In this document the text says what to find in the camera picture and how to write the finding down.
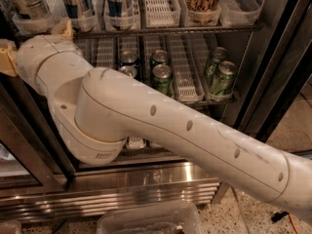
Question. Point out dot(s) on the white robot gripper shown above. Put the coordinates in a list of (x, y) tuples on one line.
[(28, 59)]

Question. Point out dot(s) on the middle wire shelf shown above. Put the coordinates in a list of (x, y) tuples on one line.
[(198, 104)]

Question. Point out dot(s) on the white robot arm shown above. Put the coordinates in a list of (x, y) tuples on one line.
[(96, 108)]

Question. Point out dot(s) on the wire shelf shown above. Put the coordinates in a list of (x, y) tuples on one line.
[(198, 104), (166, 31)]

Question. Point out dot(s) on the top shelf right tray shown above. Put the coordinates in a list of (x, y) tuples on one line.
[(238, 12)]

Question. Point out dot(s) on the stainless steel fridge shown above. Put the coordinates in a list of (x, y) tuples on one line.
[(48, 181)]

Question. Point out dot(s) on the clear plastic bin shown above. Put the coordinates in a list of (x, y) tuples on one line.
[(162, 218)]

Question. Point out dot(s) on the black stand leg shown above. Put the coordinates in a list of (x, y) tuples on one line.
[(278, 216)]

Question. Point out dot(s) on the front blue pepsi can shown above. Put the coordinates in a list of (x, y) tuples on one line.
[(128, 70)]

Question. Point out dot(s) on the blue pepsi can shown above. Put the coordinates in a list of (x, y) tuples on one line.
[(128, 58), (128, 70)]

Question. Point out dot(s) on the rear blue pepsi can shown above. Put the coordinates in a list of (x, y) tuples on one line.
[(128, 58)]

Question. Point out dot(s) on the front green soda can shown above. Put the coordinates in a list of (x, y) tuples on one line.
[(162, 79)]

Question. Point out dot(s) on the front right green can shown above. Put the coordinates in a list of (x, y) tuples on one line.
[(223, 79)]

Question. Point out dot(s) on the top shelf empty tray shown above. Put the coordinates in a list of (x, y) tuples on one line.
[(161, 13)]

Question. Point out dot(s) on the small clear container corner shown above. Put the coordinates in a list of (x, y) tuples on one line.
[(10, 227)]

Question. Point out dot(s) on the top wire shelf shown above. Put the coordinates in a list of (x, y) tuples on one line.
[(166, 31)]

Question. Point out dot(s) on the white 7up can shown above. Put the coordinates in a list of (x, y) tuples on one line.
[(31, 9)]

